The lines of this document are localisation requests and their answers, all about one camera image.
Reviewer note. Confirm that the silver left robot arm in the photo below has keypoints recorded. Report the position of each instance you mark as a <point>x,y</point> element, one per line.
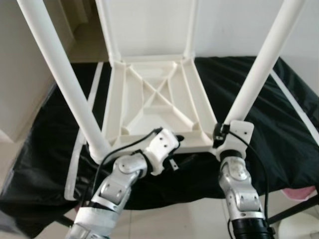
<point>112,189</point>

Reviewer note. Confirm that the black table cover sheet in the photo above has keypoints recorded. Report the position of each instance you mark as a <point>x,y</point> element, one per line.
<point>279,124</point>

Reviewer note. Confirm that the white tape strip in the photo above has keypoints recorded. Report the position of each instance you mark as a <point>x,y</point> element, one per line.
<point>72,174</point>
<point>294,99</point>

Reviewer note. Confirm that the pink plastic object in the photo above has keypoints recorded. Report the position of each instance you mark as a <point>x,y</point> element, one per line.
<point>299,193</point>

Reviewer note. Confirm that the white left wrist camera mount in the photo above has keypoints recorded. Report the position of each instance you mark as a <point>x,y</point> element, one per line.
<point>162,147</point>

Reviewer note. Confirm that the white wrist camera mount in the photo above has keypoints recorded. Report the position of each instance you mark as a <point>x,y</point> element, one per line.
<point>239,132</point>
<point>162,147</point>

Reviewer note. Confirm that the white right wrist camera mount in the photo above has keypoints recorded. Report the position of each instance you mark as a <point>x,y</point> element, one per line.
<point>239,132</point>

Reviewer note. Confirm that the black metal table frame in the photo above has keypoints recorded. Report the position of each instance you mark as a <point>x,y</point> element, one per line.
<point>294,211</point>

